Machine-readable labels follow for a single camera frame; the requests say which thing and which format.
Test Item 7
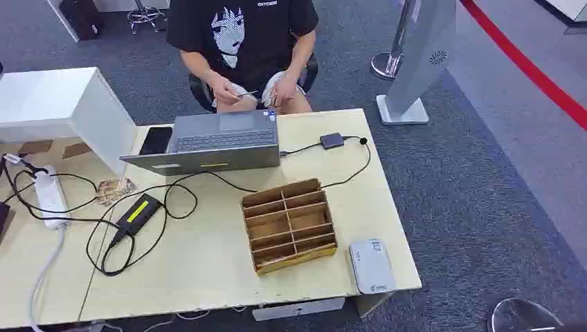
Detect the person's right hand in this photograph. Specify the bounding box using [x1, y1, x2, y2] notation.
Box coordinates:
[208, 73, 242, 104]

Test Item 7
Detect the person's left hand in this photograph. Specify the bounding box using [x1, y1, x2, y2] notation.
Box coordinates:
[267, 73, 299, 109]

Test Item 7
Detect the person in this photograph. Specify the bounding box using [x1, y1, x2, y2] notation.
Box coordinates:
[165, 0, 320, 115]

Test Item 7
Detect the grey laptop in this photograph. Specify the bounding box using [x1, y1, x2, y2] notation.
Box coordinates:
[120, 109, 282, 177]

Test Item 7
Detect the dark grey usb hub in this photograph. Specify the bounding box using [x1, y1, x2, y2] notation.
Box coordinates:
[319, 133, 345, 151]

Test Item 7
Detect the black smartphone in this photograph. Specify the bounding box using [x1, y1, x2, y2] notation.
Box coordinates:
[138, 126, 174, 156]

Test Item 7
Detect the chrome stool base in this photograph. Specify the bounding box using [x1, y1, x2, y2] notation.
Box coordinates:
[126, 0, 168, 35]

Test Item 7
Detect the wooden compartment card box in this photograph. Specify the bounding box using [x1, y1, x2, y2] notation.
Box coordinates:
[240, 177, 339, 277]

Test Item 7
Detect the grey kiosk stand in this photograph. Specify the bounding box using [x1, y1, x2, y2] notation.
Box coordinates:
[375, 0, 458, 127]

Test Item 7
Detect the printed card pile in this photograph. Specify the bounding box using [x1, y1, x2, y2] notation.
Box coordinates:
[95, 177, 138, 208]

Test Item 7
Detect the black power adapter yellow label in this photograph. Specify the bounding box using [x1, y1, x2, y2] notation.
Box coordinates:
[115, 192, 164, 238]

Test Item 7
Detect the black cabinet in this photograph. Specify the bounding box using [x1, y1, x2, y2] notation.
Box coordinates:
[58, 0, 105, 42]

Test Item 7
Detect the brown cardboard piece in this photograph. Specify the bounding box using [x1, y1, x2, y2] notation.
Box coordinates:
[62, 141, 93, 160]
[17, 139, 54, 156]

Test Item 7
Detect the white cabinet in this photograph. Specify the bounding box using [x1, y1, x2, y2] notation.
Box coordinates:
[0, 66, 138, 178]

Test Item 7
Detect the pale grey flat device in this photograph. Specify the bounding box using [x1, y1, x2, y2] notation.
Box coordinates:
[347, 238, 397, 295]

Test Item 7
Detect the white power strip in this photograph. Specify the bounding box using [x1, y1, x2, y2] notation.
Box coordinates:
[33, 165, 71, 230]

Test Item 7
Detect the black plug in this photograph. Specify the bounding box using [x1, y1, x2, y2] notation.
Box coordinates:
[20, 160, 50, 180]

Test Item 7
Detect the red floor tape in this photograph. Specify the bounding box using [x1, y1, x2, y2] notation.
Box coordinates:
[459, 0, 587, 132]

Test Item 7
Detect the dark flat object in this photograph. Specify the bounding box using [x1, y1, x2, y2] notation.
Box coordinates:
[0, 201, 17, 245]

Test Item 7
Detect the round chrome base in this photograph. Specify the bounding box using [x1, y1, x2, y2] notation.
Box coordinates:
[486, 297, 566, 332]

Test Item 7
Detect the short black hub cable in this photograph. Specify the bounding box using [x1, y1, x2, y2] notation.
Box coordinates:
[279, 142, 323, 158]

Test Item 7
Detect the long black looped cable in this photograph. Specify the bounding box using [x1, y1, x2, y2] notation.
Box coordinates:
[85, 136, 372, 277]

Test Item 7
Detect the white desk bracket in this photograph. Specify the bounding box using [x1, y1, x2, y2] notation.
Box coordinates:
[251, 297, 346, 322]

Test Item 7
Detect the black mains cord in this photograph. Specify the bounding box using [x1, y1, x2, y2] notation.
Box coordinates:
[2, 159, 135, 250]

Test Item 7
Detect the white power strip cord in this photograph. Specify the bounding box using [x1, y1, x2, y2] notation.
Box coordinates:
[28, 226, 68, 332]

